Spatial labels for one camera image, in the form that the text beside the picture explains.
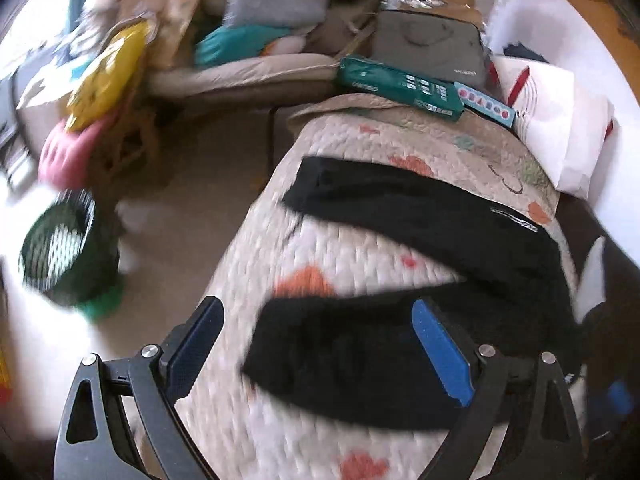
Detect black pants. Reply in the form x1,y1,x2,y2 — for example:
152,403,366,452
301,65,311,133
241,156,581,431

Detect white sock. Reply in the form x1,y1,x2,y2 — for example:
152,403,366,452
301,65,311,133
574,236,606,324

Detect green mesh waste basket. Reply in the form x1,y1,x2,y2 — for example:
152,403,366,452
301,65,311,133
20,190,124,321

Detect heart patterned quilt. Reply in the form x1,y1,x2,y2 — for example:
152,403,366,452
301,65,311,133
178,94,577,479

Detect pink round cushion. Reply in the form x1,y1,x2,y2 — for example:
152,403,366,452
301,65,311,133
38,114,115,191

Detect wooden chair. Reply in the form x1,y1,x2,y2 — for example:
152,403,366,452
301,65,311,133
88,106,160,196

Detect light blue shapes box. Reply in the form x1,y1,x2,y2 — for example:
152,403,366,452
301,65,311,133
454,81,515,129

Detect yellow plastic bag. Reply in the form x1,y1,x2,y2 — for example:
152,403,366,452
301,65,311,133
66,20,149,132

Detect green long box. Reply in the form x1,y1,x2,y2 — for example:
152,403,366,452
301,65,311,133
336,55,464,122

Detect grey laptop bag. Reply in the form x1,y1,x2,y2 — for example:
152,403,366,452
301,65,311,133
371,10,489,90

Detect beige cushion pad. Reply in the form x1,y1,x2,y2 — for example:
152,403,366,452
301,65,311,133
148,53,338,99

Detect teal folded cloth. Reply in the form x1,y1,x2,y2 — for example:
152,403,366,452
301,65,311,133
193,25,291,67

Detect brown paper bag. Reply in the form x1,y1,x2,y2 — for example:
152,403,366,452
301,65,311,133
117,0,201,70

